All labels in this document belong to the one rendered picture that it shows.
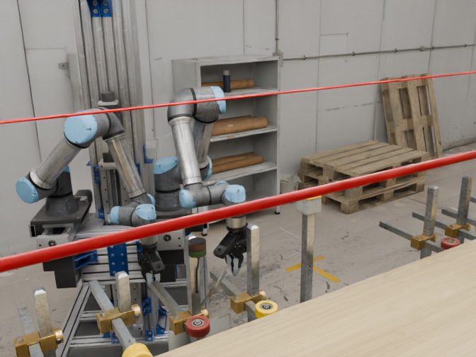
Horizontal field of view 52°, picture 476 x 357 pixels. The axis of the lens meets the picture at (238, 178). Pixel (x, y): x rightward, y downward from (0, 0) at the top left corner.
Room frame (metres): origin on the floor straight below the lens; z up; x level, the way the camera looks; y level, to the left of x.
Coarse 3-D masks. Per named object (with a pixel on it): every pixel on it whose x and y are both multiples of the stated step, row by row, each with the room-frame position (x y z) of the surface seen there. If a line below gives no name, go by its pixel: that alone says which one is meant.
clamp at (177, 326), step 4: (204, 308) 1.55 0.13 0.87; (184, 312) 1.52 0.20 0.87; (188, 312) 1.52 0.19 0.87; (204, 312) 1.53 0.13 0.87; (172, 316) 1.50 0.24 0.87; (180, 316) 1.50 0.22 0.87; (184, 316) 1.50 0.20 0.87; (188, 316) 1.50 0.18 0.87; (192, 316) 1.50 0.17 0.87; (204, 316) 1.52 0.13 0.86; (208, 316) 1.53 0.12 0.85; (172, 320) 1.48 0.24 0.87; (176, 320) 1.48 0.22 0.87; (180, 320) 1.48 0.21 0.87; (184, 320) 1.48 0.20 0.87; (172, 324) 1.48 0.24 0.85; (176, 324) 1.46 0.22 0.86; (180, 324) 1.47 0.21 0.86; (172, 328) 1.48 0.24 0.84; (176, 328) 1.46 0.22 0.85; (180, 328) 1.47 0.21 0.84; (176, 332) 1.46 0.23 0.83; (180, 332) 1.47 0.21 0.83
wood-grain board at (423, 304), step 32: (448, 256) 1.86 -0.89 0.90; (352, 288) 1.62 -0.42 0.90; (384, 288) 1.61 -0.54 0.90; (416, 288) 1.61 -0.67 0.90; (448, 288) 1.61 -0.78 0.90; (256, 320) 1.42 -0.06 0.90; (288, 320) 1.42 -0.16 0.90; (320, 320) 1.42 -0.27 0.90; (352, 320) 1.41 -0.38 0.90; (384, 320) 1.41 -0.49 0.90; (416, 320) 1.41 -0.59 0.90; (448, 320) 1.40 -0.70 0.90; (192, 352) 1.26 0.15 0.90; (224, 352) 1.26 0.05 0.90; (256, 352) 1.26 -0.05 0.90; (288, 352) 1.25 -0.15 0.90; (320, 352) 1.25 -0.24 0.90; (352, 352) 1.25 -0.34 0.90; (384, 352) 1.25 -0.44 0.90; (416, 352) 1.24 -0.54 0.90; (448, 352) 1.24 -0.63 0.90
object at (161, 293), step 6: (156, 282) 1.76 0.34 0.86; (156, 288) 1.71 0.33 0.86; (162, 288) 1.71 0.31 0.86; (156, 294) 1.71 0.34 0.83; (162, 294) 1.67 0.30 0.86; (168, 294) 1.67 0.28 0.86; (162, 300) 1.65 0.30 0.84; (168, 300) 1.62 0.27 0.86; (174, 300) 1.62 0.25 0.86; (168, 306) 1.60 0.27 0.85; (174, 306) 1.58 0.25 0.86; (174, 312) 1.55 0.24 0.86; (180, 312) 1.54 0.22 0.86; (204, 336) 1.40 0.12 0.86
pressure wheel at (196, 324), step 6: (192, 318) 1.43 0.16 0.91; (198, 318) 1.43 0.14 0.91; (204, 318) 1.43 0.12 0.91; (186, 324) 1.40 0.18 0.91; (192, 324) 1.40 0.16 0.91; (198, 324) 1.40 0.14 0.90; (204, 324) 1.40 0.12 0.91; (186, 330) 1.40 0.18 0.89; (192, 330) 1.37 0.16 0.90; (198, 330) 1.37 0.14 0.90; (204, 330) 1.38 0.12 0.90; (192, 336) 1.37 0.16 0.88; (198, 336) 1.37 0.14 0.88
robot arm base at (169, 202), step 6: (156, 192) 2.13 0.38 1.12; (162, 192) 2.10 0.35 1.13; (168, 192) 2.10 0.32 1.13; (174, 192) 2.11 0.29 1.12; (156, 198) 2.11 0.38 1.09; (162, 198) 2.10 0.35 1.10; (168, 198) 2.10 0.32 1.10; (174, 198) 2.11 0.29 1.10; (156, 204) 2.11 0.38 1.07; (162, 204) 2.09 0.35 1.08; (168, 204) 2.09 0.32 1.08; (174, 204) 2.10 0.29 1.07; (180, 204) 2.11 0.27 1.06; (156, 210) 2.10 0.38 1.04; (162, 210) 2.08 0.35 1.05; (168, 210) 2.08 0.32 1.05; (174, 210) 2.09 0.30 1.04
